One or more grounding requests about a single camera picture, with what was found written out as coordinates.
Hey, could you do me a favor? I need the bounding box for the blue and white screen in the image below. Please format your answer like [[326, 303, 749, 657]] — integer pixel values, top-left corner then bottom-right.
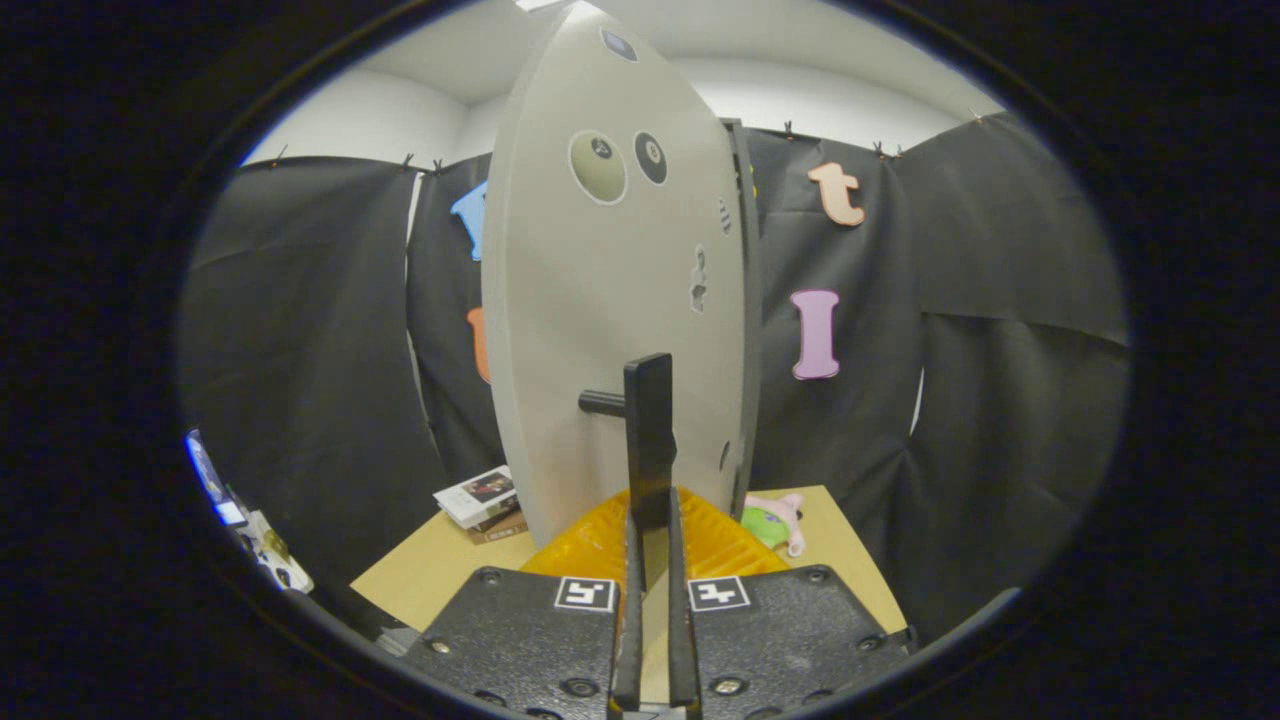
[[184, 430, 249, 528]]

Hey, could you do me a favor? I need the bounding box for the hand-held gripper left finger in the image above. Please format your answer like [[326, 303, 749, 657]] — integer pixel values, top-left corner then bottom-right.
[[398, 488, 647, 720]]

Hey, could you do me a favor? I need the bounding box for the light grey shoe cabinet door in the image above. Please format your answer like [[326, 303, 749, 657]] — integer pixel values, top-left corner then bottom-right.
[[481, 0, 753, 561]]

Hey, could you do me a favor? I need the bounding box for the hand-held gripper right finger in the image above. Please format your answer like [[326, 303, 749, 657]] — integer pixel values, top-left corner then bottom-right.
[[666, 487, 916, 720]]

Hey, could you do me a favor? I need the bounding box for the black backdrop cloth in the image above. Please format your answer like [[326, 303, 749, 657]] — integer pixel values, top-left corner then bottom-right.
[[178, 110, 1131, 646]]

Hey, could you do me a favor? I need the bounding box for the brown book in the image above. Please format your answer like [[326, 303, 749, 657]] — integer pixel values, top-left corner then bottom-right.
[[468, 512, 529, 544]]

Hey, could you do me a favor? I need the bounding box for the green and pink plush toy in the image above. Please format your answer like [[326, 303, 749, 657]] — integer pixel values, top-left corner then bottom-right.
[[740, 492, 805, 558]]

